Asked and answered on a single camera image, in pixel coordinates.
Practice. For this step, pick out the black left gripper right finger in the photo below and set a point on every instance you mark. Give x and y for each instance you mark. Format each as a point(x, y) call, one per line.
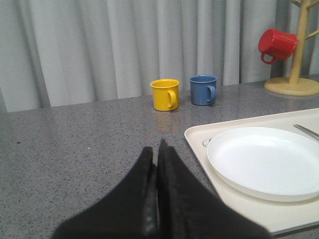
point(187, 210)

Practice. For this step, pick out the wooden mug tree stand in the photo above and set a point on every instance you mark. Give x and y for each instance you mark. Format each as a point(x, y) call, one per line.
point(294, 85)

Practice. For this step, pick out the red enamel mug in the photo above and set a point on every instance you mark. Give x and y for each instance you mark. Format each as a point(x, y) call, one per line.
point(276, 45)

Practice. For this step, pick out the cream rabbit serving tray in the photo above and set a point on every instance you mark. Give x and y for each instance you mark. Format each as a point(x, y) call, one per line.
point(276, 217)

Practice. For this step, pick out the silver metal fork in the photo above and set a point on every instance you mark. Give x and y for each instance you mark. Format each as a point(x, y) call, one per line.
point(307, 131)

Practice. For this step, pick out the yellow enamel mug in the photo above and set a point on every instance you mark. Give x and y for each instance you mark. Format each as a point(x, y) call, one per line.
point(165, 94)

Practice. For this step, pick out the white round plate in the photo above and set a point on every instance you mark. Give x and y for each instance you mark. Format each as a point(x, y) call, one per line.
point(267, 163)

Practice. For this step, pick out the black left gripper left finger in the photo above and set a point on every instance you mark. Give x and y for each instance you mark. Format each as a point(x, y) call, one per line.
point(129, 211)

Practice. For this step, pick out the grey pleated curtain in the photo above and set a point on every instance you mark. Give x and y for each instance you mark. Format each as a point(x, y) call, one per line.
point(63, 52)

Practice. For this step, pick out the blue enamel mug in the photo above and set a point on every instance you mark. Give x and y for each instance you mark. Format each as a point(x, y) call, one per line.
point(203, 89)

